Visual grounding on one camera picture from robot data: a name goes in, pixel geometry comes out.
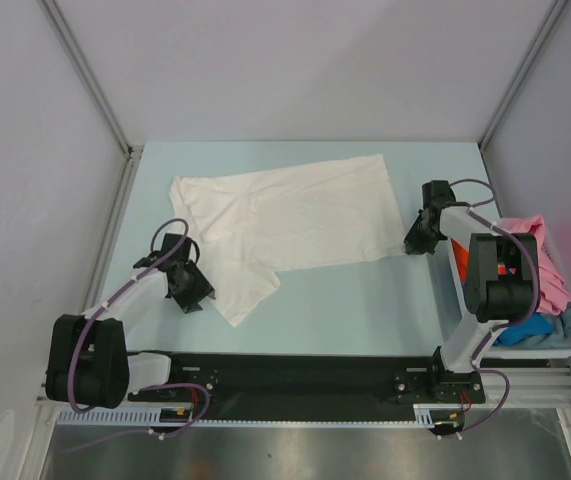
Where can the aluminium frame rail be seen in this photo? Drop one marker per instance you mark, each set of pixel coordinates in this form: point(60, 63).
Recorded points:
point(529, 388)

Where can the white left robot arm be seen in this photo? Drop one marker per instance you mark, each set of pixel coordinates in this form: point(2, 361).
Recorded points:
point(89, 364)

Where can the orange t shirt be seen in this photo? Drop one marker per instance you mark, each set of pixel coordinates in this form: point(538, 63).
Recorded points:
point(461, 257)

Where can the light blue t shirt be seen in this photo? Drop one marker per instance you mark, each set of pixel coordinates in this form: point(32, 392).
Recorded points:
point(567, 325)

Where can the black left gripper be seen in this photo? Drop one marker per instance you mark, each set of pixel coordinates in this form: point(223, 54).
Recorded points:
point(189, 303)

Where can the white t shirt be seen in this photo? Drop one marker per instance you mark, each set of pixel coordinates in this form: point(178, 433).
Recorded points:
point(251, 227)

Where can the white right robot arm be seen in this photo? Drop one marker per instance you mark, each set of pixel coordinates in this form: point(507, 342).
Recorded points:
point(499, 288)

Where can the pink t shirt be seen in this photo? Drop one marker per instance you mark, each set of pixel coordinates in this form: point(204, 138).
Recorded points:
point(555, 296)

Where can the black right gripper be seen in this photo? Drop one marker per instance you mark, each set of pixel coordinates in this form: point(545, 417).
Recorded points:
point(414, 244)

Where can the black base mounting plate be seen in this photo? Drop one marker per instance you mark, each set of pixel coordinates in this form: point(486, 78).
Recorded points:
point(293, 388)

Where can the white perforated laundry basket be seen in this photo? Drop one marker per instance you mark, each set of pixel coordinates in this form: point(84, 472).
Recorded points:
point(466, 333)

